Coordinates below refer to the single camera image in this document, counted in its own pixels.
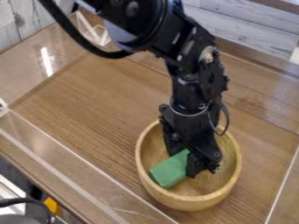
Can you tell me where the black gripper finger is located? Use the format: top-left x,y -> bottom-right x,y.
163,122 -> 185,156
185,152 -> 211,179

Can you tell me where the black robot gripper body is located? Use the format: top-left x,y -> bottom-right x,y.
156,103 -> 224,174

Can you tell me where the green rectangular block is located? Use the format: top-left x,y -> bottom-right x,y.
148,149 -> 191,189

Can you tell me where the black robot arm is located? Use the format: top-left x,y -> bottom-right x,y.
37,0 -> 229,178

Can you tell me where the brown wooden bowl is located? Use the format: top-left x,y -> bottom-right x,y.
134,121 -> 241,212

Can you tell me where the yellow button on device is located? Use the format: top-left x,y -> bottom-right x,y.
42,197 -> 58,214

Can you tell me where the black device bottom left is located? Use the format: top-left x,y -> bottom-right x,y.
0,174 -> 70,224

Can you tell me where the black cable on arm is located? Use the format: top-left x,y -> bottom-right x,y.
205,97 -> 231,137

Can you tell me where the clear acrylic corner bracket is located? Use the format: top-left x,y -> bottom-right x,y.
76,11 -> 110,46

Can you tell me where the black cable bottom left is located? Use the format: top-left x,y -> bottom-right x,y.
0,197 -> 52,224

